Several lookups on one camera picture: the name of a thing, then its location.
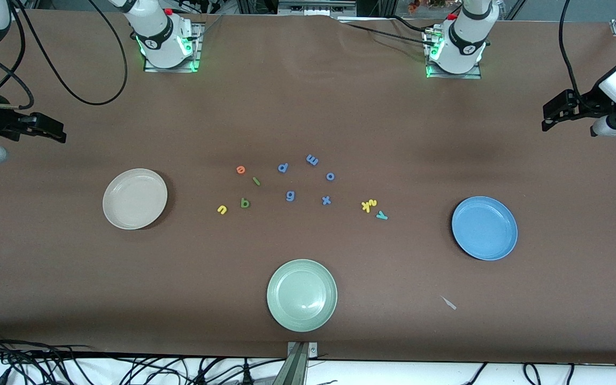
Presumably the beige round plate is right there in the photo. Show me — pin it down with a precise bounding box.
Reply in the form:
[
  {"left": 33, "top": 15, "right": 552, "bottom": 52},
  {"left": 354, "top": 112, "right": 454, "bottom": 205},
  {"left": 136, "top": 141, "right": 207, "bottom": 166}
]
[{"left": 102, "top": 168, "right": 168, "bottom": 230}]

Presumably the blue round plate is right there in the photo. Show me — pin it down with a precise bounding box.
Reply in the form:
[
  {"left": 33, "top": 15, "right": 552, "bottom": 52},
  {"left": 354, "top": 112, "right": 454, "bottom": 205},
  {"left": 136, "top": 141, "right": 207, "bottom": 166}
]
[{"left": 451, "top": 196, "right": 518, "bottom": 261}]

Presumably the brown table cover sheet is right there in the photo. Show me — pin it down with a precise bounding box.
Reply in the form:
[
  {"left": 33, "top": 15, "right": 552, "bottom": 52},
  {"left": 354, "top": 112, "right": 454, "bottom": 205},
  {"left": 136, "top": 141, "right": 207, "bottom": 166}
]
[{"left": 0, "top": 8, "right": 616, "bottom": 364}]

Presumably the pale green round plate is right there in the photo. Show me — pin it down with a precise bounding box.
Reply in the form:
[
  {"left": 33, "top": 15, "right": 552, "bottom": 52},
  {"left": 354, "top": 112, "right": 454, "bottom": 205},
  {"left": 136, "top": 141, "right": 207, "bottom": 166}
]
[{"left": 266, "top": 259, "right": 338, "bottom": 333}]

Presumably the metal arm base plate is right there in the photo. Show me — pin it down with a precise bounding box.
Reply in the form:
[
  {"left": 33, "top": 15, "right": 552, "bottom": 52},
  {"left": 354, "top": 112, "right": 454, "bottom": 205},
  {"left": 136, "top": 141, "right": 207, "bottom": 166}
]
[
  {"left": 143, "top": 21, "right": 203, "bottom": 73},
  {"left": 425, "top": 27, "right": 483, "bottom": 80}
]

